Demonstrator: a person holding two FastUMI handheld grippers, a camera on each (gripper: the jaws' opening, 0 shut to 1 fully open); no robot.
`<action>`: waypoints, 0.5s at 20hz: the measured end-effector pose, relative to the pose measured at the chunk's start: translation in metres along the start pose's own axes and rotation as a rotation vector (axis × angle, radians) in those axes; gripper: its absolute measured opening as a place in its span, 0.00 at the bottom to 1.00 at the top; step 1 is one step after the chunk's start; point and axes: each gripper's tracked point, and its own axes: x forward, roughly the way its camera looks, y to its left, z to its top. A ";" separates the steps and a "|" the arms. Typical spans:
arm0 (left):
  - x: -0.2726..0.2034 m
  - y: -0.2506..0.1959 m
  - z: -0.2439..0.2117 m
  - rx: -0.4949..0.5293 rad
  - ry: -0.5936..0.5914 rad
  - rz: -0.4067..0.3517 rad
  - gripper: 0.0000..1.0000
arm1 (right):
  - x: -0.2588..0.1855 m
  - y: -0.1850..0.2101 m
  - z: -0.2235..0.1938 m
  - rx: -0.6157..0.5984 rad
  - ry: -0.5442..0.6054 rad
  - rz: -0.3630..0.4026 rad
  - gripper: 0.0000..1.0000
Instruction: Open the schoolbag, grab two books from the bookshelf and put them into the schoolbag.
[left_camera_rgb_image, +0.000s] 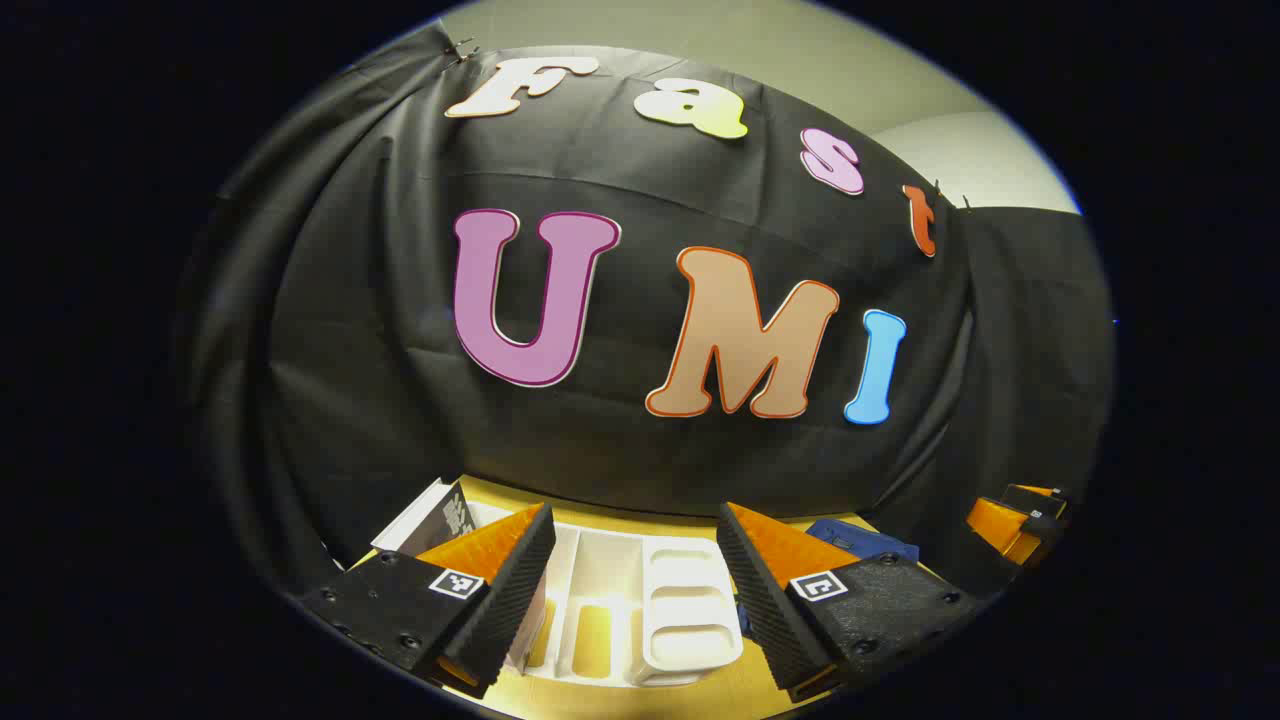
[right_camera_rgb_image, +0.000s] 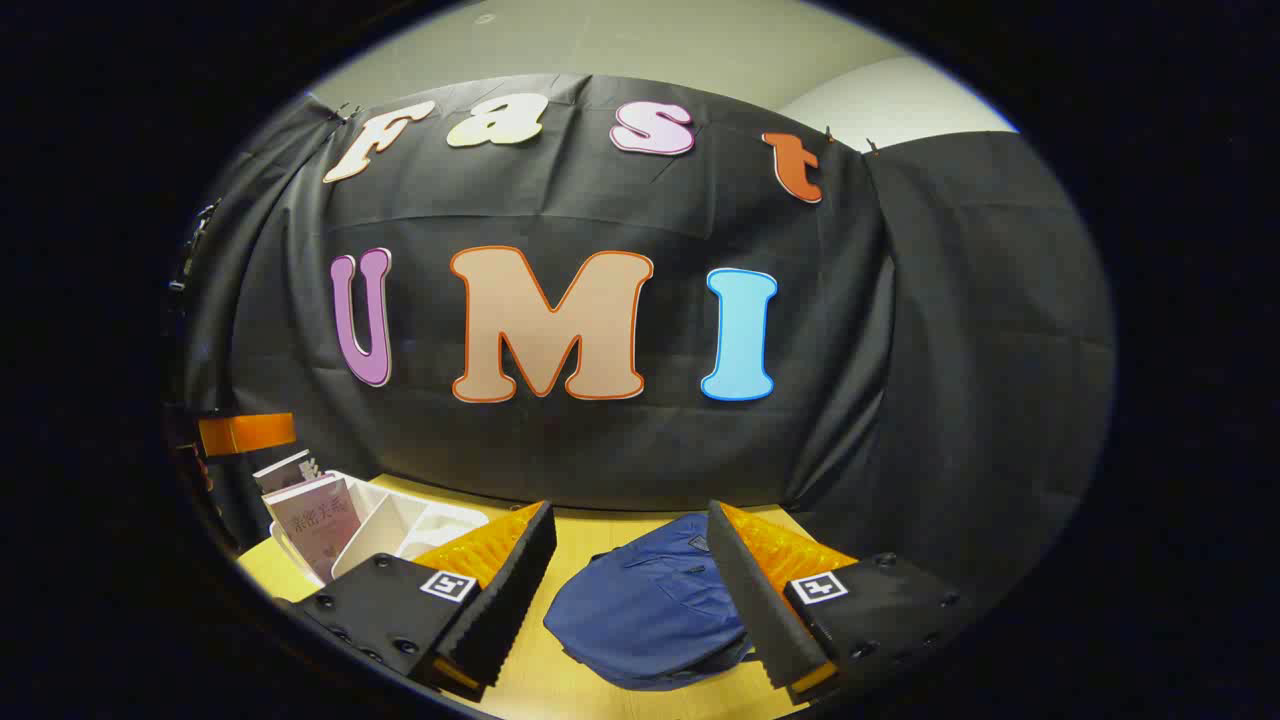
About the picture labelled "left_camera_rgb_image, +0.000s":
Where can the white plastic bookshelf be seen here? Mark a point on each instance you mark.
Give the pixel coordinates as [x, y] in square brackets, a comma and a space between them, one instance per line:
[610, 610]

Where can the blue schoolbag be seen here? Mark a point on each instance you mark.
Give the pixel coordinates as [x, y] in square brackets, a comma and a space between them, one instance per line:
[860, 540]

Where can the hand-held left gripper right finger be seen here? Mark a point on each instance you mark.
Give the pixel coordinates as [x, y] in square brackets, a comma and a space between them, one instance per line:
[765, 610]

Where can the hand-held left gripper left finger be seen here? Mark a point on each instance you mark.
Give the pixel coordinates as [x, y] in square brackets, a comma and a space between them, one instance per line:
[510, 600]

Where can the dark face cover book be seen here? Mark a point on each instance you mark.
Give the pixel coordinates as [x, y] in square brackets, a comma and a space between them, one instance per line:
[448, 518]

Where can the black backdrop cloth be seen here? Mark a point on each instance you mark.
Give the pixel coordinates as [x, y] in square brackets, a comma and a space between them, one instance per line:
[400, 350]

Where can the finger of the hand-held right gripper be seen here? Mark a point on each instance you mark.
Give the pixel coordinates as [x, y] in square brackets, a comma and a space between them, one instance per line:
[1035, 497]
[1005, 530]

